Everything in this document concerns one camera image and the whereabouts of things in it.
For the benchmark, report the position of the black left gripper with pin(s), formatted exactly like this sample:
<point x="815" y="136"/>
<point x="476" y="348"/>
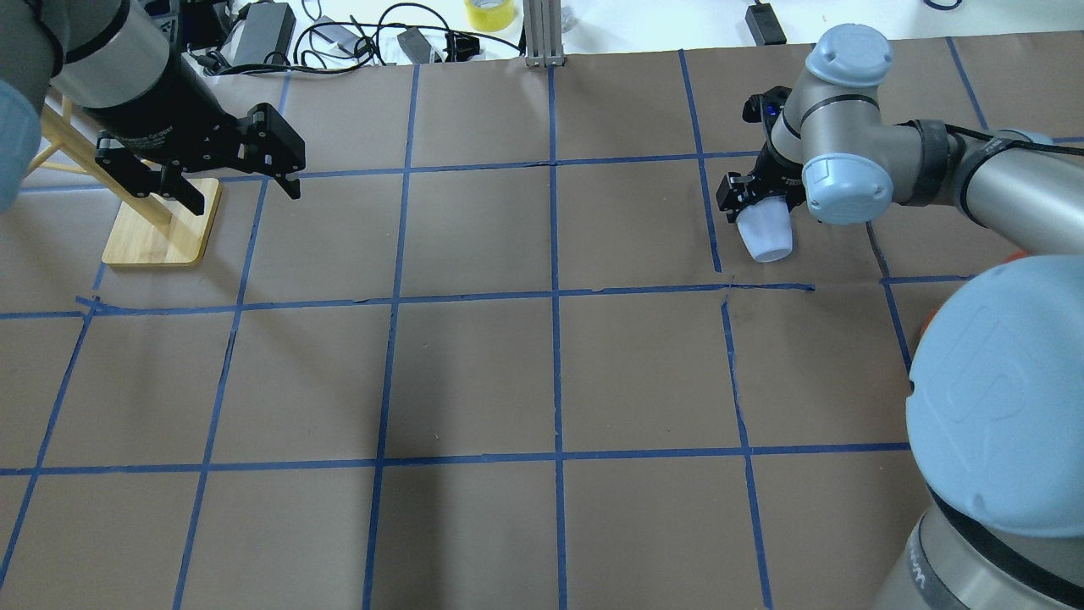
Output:
<point x="174" y="100"/>

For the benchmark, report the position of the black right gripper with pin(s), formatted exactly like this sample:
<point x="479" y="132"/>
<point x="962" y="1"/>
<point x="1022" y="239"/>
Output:
<point x="772" y="165"/>

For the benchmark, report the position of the light blue plastic cup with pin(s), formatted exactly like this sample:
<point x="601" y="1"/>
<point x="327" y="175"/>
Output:
<point x="765" y="229"/>

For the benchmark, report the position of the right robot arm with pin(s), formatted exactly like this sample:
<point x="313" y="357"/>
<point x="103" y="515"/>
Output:
<point x="994" y="414"/>

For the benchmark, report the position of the wooden cup tree stand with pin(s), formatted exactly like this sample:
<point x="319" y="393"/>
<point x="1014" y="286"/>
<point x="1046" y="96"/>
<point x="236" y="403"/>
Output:
<point x="148" y="231"/>

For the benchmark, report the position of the black power adapter brick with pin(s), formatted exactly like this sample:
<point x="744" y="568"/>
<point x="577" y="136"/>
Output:
<point x="266" y="31"/>

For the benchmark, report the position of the right side black adapter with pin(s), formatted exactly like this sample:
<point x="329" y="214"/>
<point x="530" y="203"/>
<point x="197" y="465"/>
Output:
<point x="763" y="25"/>

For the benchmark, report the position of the small black adapter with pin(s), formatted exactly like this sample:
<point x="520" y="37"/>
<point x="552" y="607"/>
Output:
<point x="417" y="47"/>

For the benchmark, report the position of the orange can with silver lid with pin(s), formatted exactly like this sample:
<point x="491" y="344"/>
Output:
<point x="923" y="328"/>

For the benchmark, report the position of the yellow tape roll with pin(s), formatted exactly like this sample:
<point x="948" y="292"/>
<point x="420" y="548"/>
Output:
<point x="490" y="15"/>

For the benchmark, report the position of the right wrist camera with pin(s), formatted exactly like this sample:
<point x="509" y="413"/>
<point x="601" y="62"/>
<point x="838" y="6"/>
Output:
<point x="766" y="107"/>

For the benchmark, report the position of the aluminium frame post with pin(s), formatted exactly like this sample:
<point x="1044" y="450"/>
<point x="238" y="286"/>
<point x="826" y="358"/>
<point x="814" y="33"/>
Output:
<point x="542" y="34"/>

